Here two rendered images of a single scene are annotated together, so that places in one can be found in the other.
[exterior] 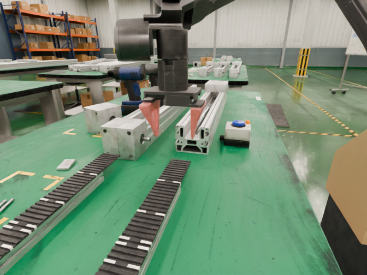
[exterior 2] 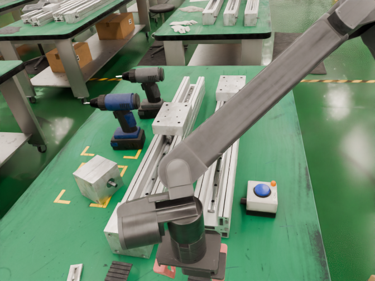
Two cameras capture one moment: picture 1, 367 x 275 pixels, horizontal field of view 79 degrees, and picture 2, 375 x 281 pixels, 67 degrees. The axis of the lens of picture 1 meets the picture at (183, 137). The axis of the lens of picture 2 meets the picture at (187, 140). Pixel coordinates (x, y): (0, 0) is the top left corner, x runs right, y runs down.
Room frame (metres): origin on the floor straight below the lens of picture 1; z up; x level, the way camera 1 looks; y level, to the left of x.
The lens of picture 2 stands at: (0.16, 0.00, 1.44)
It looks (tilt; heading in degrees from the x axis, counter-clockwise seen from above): 37 degrees down; 1
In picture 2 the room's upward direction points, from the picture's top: 6 degrees counter-clockwise
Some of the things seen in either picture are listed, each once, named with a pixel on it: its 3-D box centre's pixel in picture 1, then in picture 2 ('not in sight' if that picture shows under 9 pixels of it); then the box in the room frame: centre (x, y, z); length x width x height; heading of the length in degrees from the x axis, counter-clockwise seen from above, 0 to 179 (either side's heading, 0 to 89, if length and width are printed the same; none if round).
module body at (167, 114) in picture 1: (170, 105); (174, 131); (1.04, 0.06, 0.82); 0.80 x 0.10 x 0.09; 166
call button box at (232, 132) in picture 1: (235, 133); (258, 198); (0.69, -0.17, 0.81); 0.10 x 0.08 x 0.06; 76
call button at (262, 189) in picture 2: (238, 124); (261, 190); (0.69, -0.18, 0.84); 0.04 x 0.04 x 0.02
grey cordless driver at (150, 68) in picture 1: (149, 84); (143, 92); (1.26, 0.19, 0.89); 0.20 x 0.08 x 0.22; 85
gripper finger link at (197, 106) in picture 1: (186, 115); (206, 266); (0.43, -0.01, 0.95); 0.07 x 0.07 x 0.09; 77
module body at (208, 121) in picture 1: (210, 107); (225, 134); (1.00, -0.12, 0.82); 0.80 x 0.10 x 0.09; 166
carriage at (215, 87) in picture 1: (217, 88); (231, 90); (1.24, -0.18, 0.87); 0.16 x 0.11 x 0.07; 166
